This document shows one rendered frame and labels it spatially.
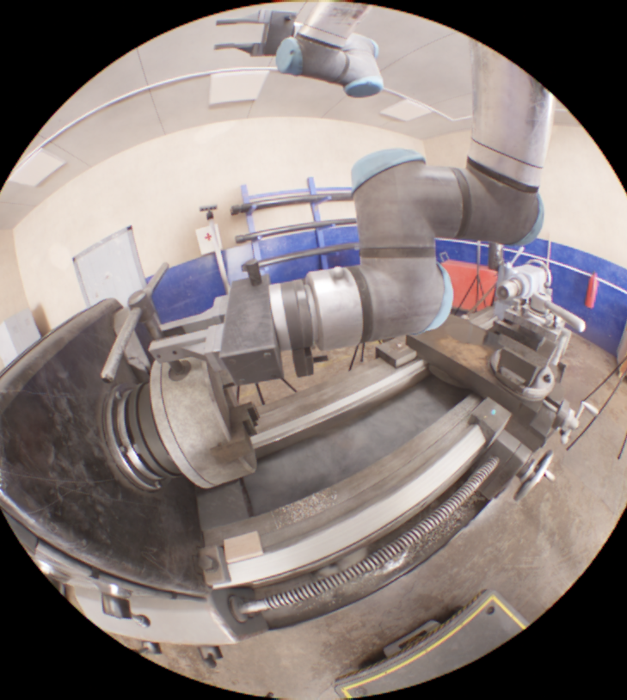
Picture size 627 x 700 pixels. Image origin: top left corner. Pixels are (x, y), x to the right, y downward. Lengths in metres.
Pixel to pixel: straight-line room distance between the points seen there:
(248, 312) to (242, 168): 3.39
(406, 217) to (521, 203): 0.14
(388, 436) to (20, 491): 0.83
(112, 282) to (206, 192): 1.82
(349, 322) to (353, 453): 0.56
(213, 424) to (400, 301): 0.26
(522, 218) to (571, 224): 4.22
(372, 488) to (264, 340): 0.44
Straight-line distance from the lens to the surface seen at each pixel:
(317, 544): 0.51
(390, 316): 0.23
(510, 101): 0.26
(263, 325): 0.21
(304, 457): 0.74
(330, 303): 0.21
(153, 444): 0.37
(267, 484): 0.72
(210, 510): 0.77
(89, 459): 0.36
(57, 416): 0.34
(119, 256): 3.59
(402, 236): 0.23
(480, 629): 1.18
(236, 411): 0.36
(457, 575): 1.44
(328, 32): 0.52
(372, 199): 0.24
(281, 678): 1.52
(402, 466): 0.59
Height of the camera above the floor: 1.34
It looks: 30 degrees down
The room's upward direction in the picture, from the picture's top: 10 degrees counter-clockwise
